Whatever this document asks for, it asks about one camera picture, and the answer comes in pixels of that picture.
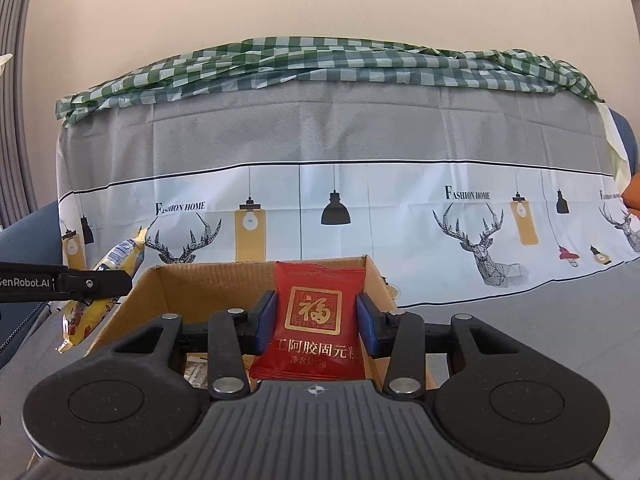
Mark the grey curtain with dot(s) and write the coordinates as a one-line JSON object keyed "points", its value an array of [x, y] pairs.
{"points": [[12, 110]]}

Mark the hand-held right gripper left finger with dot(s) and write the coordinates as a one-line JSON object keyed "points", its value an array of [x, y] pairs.
{"points": [[267, 322]]}

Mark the yellow snack packet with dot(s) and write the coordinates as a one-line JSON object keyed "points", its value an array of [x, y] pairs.
{"points": [[85, 320]]}

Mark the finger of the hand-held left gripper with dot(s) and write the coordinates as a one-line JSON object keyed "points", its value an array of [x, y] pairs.
{"points": [[95, 282]]}

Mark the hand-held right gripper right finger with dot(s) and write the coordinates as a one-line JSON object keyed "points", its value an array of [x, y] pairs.
{"points": [[365, 327]]}

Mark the blue cushion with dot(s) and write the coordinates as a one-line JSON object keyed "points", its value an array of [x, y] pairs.
{"points": [[627, 135]]}

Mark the cream cloth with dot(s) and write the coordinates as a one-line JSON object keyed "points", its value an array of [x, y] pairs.
{"points": [[612, 150]]}

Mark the red square snack packet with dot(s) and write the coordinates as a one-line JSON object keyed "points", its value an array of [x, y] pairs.
{"points": [[315, 310]]}

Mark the deer print sofa cover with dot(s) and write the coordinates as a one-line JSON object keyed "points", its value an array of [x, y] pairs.
{"points": [[350, 130]]}

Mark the brown cardboard box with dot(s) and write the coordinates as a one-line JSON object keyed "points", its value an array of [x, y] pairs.
{"points": [[200, 280]]}

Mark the orange cushion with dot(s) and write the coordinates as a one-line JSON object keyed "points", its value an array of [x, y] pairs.
{"points": [[632, 195]]}

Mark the green checked cloth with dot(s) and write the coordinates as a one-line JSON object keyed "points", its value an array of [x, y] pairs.
{"points": [[300, 65]]}

